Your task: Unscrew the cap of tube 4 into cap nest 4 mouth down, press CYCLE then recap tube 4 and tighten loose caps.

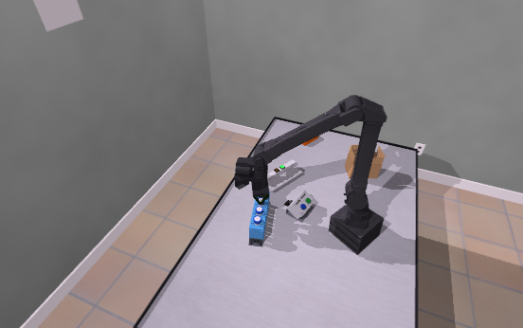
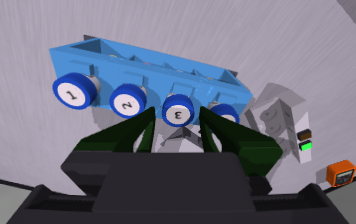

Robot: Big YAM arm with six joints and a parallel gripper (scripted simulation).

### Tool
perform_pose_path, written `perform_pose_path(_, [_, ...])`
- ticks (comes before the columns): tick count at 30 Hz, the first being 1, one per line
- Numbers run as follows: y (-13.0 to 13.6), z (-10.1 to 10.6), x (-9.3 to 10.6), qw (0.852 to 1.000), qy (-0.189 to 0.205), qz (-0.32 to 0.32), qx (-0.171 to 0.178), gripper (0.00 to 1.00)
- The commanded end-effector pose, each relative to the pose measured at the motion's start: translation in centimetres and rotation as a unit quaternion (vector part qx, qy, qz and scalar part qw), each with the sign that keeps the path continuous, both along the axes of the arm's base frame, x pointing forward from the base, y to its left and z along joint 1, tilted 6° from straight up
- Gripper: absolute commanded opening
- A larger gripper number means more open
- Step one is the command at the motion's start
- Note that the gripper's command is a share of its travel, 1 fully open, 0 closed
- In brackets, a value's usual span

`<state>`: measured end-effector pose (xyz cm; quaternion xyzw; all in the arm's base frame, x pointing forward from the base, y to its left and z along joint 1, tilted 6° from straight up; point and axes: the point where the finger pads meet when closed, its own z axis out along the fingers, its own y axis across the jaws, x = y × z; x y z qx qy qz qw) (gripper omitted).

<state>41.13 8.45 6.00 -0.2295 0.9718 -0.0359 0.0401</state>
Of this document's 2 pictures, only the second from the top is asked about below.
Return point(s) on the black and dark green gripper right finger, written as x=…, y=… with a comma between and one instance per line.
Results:
x=257, y=152

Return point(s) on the blue screw cap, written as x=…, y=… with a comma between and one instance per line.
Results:
x=128, y=100
x=226, y=111
x=75, y=90
x=178, y=110

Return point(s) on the blue tube rack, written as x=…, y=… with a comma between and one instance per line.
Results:
x=128, y=67

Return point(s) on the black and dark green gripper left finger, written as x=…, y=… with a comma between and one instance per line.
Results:
x=122, y=136

